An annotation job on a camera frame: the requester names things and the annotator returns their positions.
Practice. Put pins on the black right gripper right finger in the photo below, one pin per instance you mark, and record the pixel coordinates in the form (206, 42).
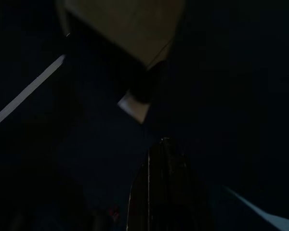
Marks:
(185, 192)

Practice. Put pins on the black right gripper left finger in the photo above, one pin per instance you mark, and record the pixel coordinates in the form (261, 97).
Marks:
(142, 192)

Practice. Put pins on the white tape strip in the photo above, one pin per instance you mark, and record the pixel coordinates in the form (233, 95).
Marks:
(26, 93)
(260, 211)

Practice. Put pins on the dark rug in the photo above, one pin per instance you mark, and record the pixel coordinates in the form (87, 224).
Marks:
(62, 163)

